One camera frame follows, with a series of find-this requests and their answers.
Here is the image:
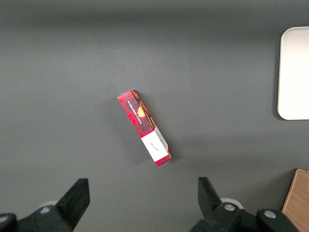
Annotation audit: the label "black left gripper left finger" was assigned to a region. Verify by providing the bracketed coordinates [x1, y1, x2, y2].
[0, 178, 91, 232]

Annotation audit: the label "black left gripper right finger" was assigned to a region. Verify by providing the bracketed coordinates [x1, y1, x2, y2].
[190, 177, 300, 232]

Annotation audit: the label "red tartan shortbread cookie box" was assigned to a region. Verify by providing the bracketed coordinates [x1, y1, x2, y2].
[116, 89, 173, 168]

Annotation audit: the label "cream rectangular plastic tray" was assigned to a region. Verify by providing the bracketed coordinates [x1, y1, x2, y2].
[277, 26, 309, 121]

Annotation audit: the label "wooden two-drawer cabinet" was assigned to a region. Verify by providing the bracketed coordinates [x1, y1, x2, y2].
[281, 168, 309, 232]

